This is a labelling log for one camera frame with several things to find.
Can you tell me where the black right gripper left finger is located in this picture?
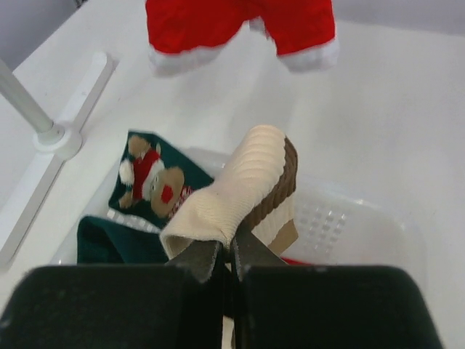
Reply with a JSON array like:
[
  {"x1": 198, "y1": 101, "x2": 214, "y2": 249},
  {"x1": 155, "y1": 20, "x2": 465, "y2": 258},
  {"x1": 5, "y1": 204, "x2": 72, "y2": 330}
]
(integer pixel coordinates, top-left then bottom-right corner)
[{"x1": 1, "y1": 241, "x2": 222, "y2": 348}]

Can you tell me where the white plastic basket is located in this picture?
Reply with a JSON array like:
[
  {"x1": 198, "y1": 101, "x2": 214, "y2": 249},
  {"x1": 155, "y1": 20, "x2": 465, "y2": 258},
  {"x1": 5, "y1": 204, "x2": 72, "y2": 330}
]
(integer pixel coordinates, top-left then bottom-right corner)
[{"x1": 46, "y1": 145, "x2": 424, "y2": 292}]

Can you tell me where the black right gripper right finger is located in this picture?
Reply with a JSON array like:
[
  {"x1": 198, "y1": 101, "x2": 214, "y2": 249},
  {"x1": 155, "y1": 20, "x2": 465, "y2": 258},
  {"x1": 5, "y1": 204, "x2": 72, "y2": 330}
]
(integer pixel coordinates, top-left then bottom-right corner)
[{"x1": 230, "y1": 225, "x2": 442, "y2": 348}]

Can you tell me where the red sock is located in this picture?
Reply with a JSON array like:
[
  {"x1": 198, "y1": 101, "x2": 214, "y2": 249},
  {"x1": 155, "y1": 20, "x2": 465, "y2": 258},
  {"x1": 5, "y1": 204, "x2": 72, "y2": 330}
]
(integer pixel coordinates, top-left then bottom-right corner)
[
  {"x1": 281, "y1": 257, "x2": 313, "y2": 266},
  {"x1": 145, "y1": 0, "x2": 341, "y2": 77}
]

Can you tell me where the white metal drying rack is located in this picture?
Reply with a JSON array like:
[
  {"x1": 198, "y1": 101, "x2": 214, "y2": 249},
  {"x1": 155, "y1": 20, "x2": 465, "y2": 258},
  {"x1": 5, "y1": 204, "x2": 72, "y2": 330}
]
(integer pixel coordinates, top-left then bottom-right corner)
[{"x1": 1, "y1": 52, "x2": 115, "y2": 270}]

